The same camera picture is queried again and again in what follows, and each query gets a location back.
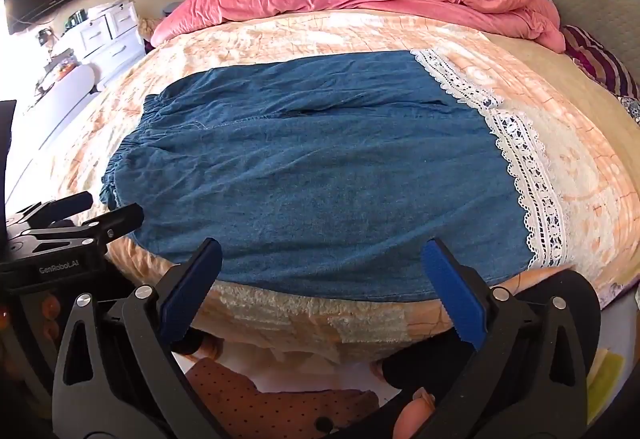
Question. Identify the blue floral pillow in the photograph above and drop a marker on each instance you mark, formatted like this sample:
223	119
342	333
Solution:
631	108

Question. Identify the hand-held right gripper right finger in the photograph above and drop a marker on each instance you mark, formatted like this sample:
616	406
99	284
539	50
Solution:
452	291

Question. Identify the white drawer cabinet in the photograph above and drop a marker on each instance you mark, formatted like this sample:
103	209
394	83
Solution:
110	39

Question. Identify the purple striped pillow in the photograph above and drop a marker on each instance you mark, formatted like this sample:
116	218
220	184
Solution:
600	61

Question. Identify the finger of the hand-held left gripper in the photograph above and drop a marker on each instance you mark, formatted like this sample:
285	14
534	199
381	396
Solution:
120	218
75	203

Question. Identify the grey padded headboard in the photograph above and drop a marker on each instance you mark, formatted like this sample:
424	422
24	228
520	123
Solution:
590	4

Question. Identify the orange bear print blanket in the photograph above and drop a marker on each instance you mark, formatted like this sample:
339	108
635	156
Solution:
350	34

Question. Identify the beige bed sheet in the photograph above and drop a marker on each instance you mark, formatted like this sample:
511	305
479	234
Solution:
530	69

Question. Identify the person's dotted brown clothing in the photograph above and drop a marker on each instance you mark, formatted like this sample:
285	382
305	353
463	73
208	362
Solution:
240	399

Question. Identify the blue denim pants lace trim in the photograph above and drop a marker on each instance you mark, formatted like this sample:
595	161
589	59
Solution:
300	194

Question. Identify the white padded seat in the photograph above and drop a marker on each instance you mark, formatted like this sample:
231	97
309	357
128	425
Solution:
65	91

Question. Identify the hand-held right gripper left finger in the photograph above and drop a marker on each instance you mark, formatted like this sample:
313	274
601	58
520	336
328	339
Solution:
192	281

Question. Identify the yellow green cloth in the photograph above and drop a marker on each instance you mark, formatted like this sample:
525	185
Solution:
606	371

